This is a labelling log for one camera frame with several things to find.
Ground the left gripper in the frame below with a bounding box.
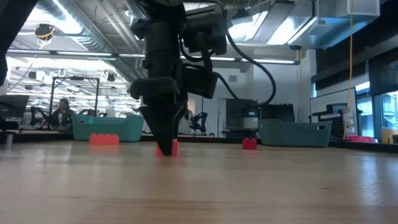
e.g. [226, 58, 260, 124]
[129, 55, 189, 157]

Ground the small orange toy block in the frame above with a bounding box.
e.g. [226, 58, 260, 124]
[155, 138, 179, 157]

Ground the long orange toy block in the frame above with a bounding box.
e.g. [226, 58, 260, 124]
[89, 133, 120, 146]

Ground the small red toy block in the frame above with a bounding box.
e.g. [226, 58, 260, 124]
[242, 138, 258, 151]

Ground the teal plastic bin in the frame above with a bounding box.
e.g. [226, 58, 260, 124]
[72, 113, 146, 142]

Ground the black cabinet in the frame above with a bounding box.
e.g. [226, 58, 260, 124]
[257, 102, 295, 123]
[225, 98, 259, 130]

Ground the long LED light bar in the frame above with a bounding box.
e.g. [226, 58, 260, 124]
[6, 49, 301, 65]

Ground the grey-green plastic bin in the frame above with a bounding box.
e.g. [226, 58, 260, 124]
[257, 118, 333, 147]

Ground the whiteboard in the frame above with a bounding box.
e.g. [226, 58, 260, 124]
[309, 87, 358, 138]

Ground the dark monitor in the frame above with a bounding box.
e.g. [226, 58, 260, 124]
[0, 94, 30, 119]

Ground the black pegboard rack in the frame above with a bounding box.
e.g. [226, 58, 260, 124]
[310, 103, 349, 140]

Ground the red storage bin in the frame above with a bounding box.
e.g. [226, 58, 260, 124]
[346, 135, 374, 143]

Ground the pale yellow container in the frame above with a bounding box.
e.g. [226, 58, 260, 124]
[381, 126, 398, 144]

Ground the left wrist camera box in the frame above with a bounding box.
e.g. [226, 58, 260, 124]
[182, 66, 219, 100]

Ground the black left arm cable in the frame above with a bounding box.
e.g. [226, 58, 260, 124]
[178, 29, 277, 108]

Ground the black aluminium table frame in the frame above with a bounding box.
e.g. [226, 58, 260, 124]
[0, 129, 398, 149]

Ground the yellow cable reel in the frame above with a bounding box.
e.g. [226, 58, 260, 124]
[33, 23, 57, 41]

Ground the large rectangular ventilation duct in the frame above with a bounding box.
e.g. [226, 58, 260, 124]
[236, 0, 382, 50]

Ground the yellow hanging cable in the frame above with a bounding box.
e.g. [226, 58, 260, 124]
[341, 0, 355, 140]

